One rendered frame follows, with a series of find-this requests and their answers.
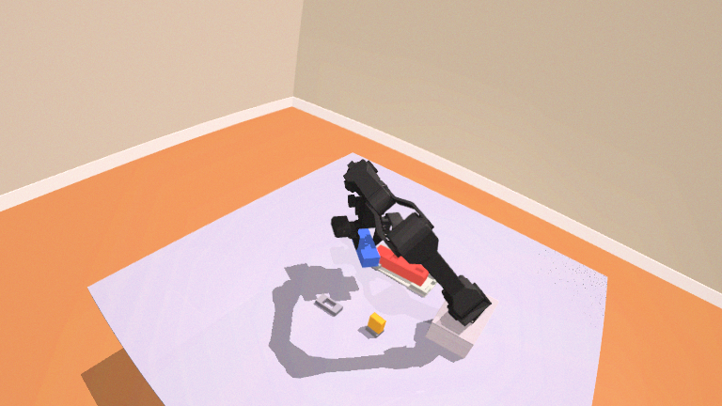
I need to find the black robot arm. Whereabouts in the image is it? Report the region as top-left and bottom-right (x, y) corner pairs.
(343, 159), (492, 326)

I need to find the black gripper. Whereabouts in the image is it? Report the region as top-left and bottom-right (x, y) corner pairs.
(331, 199), (403, 250)

